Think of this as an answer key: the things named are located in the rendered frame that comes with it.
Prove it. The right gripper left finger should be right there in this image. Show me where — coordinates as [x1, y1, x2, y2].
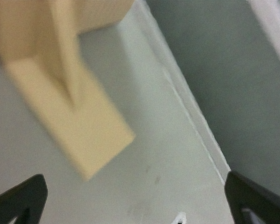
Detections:
[0, 174, 48, 224]

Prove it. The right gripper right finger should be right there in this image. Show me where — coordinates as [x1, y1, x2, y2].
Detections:
[224, 171, 280, 224]

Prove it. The white keyhole plate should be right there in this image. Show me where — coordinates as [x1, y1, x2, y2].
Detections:
[170, 210, 187, 224]

